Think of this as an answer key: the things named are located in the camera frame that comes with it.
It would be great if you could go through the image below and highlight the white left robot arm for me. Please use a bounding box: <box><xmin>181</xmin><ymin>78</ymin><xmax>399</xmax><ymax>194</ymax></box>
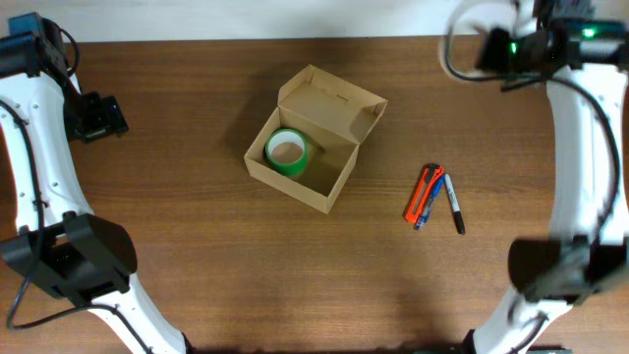
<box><xmin>1</xmin><ymin>13</ymin><xmax>193</xmax><ymax>353</ymax></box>

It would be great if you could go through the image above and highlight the green tape roll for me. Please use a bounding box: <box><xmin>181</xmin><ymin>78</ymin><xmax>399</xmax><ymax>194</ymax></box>
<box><xmin>264</xmin><ymin>128</ymin><xmax>308</xmax><ymax>176</ymax></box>

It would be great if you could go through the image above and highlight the blue pen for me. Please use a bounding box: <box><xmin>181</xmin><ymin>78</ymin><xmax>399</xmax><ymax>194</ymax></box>
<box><xmin>414</xmin><ymin>176</ymin><xmax>444</xmax><ymax>231</ymax></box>

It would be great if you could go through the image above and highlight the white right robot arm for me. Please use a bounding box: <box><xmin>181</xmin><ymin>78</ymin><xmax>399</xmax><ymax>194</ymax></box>
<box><xmin>464</xmin><ymin>1</ymin><xmax>628</xmax><ymax>353</ymax></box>

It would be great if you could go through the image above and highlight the orange utility knife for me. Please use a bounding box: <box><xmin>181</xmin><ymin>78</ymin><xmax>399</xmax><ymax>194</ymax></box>
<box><xmin>404</xmin><ymin>163</ymin><xmax>444</xmax><ymax>224</ymax></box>

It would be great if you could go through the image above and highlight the brown cardboard box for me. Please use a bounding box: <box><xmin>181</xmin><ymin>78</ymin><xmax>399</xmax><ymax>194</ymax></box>
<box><xmin>244</xmin><ymin>65</ymin><xmax>388</xmax><ymax>213</ymax></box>

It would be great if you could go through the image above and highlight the black marker pen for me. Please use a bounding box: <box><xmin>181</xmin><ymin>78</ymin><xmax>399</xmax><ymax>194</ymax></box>
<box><xmin>443</xmin><ymin>174</ymin><xmax>466</xmax><ymax>235</ymax></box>

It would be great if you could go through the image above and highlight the white masking tape roll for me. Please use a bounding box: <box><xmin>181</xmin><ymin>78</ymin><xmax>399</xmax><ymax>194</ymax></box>
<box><xmin>438</xmin><ymin>0</ymin><xmax>521</xmax><ymax>84</ymax></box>

